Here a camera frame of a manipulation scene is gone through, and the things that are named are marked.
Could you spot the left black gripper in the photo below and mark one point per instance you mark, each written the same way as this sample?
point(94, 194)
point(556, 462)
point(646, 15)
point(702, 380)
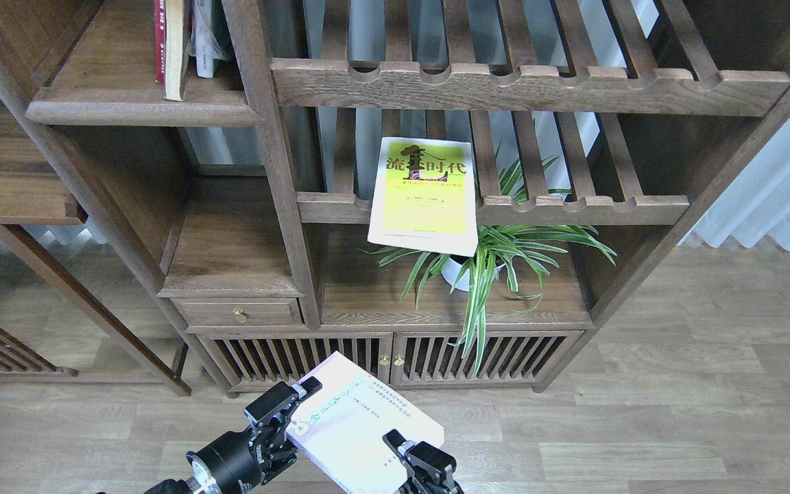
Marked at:
point(238, 462)

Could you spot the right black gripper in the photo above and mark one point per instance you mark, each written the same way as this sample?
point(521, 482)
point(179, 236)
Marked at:
point(429, 469)

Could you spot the white purple book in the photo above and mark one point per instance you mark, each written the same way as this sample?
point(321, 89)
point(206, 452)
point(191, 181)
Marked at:
point(341, 427)

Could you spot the red paperback book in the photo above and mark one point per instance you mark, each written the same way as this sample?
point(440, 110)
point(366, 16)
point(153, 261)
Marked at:
point(159, 41)

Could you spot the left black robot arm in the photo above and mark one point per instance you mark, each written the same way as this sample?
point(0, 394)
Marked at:
point(169, 486)

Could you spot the brass drawer knob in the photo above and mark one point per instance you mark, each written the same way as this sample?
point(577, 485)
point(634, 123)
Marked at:
point(239, 315)

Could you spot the brass cabinet door knobs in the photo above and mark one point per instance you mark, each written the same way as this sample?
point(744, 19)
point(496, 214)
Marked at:
point(388, 360)

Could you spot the white plant pot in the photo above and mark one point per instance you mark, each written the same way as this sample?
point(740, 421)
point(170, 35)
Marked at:
point(455, 274)

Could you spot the spider plant leaves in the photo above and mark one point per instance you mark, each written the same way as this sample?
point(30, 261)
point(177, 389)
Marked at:
point(499, 247)

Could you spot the yellow green book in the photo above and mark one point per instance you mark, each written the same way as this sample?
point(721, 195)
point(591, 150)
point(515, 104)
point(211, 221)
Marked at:
point(425, 196)

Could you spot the dark wooden bookshelf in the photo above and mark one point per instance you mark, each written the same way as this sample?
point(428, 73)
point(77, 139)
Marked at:
point(254, 191)

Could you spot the upright tan book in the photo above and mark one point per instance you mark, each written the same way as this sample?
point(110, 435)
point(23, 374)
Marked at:
point(177, 34)

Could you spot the white curtain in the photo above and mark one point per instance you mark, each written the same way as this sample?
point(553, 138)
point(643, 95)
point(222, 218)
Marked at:
point(756, 205)

